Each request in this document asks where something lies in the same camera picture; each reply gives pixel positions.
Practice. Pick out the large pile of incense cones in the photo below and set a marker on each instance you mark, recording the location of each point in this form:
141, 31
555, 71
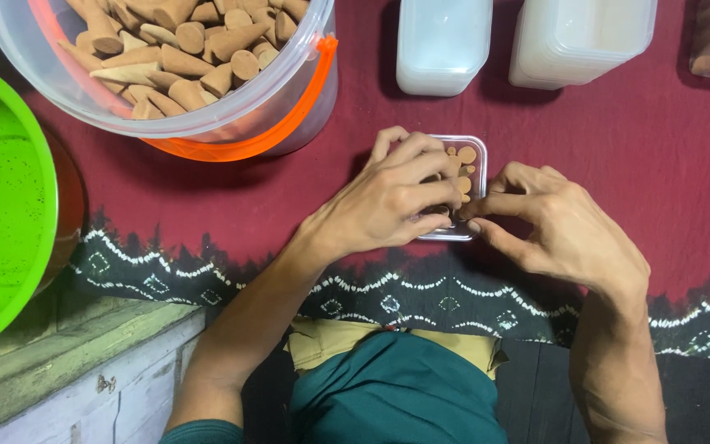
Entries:
176, 55

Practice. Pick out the person's teal shirt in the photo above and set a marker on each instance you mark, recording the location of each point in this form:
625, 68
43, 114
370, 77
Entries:
392, 394

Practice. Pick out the person's left hand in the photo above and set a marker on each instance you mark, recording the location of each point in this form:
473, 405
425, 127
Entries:
379, 203

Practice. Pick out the narrow stack of white containers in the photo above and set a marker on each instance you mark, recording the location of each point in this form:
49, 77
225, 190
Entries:
441, 43

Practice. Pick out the white wooden crate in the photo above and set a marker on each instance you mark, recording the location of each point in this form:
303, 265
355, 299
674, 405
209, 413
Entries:
84, 376

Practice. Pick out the wide stack of white containers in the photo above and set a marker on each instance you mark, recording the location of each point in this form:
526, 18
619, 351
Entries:
577, 43

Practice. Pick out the small clear plastic box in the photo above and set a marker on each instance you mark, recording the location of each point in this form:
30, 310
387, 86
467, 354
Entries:
457, 233

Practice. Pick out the small batch of incense cones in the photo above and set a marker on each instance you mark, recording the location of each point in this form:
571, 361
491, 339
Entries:
466, 155

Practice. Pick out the person's khaki trousers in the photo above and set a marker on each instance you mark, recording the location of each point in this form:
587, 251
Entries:
324, 342

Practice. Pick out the person's right hand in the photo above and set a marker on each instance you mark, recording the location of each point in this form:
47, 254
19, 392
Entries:
577, 240

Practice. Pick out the maroon patterned cloth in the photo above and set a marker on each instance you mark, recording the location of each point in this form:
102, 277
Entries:
607, 154

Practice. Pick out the brown round vessel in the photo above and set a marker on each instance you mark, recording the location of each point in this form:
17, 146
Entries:
68, 209

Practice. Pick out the clear plastic bucket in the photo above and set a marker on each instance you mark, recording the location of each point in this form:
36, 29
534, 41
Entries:
256, 111

